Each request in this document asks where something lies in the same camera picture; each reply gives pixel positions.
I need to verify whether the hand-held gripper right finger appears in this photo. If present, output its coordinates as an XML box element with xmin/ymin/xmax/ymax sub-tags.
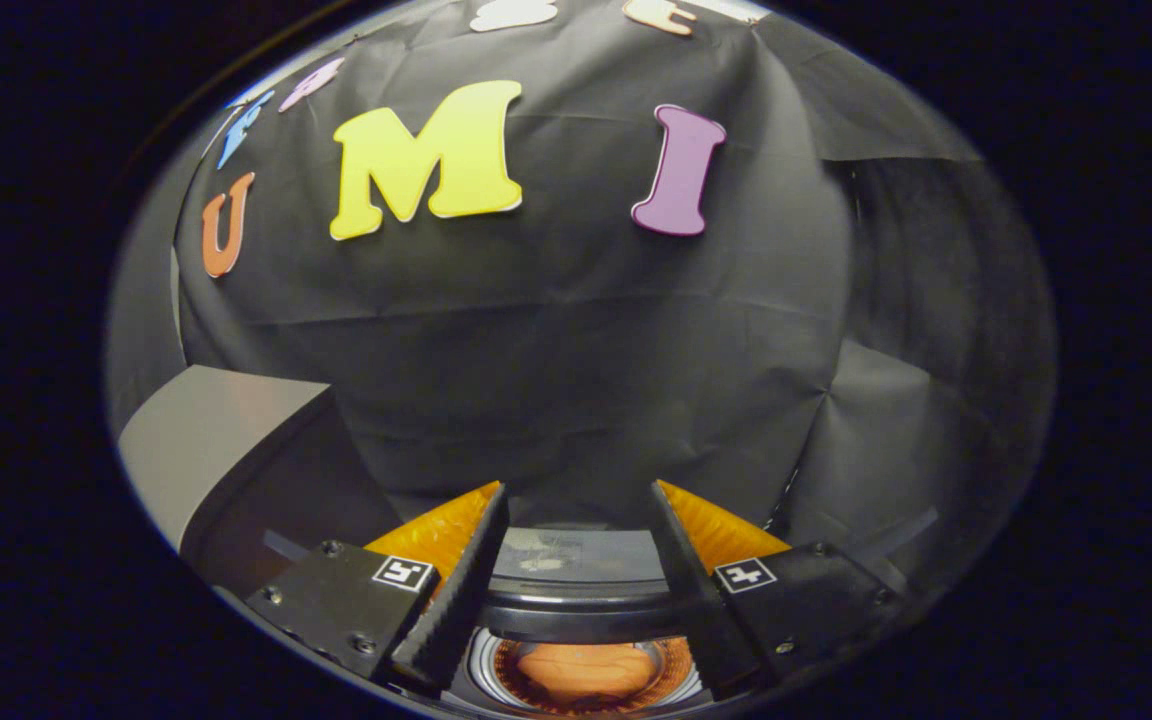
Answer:
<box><xmin>648</xmin><ymin>479</ymin><xmax>906</xmax><ymax>698</ymax></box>

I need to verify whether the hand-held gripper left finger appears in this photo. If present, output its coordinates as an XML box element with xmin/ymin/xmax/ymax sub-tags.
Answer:
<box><xmin>244</xmin><ymin>481</ymin><xmax>511</xmax><ymax>697</ymax></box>

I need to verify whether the grey washing machine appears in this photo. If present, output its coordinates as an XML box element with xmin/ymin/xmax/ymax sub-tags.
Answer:
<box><xmin>441</xmin><ymin>625</ymin><xmax>737</xmax><ymax>719</ymax></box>

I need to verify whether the dark washing machine lid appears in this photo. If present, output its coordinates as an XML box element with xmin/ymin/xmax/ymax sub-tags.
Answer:
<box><xmin>476</xmin><ymin>520</ymin><xmax>712</xmax><ymax>647</ymax></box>

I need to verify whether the orange polo shirt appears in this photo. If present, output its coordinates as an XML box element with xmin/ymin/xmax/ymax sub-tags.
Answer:
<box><xmin>516</xmin><ymin>643</ymin><xmax>660</xmax><ymax>703</ymax></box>

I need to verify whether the grey metal cabinet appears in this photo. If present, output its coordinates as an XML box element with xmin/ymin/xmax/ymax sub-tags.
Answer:
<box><xmin>116</xmin><ymin>364</ymin><xmax>403</xmax><ymax>593</ymax></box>

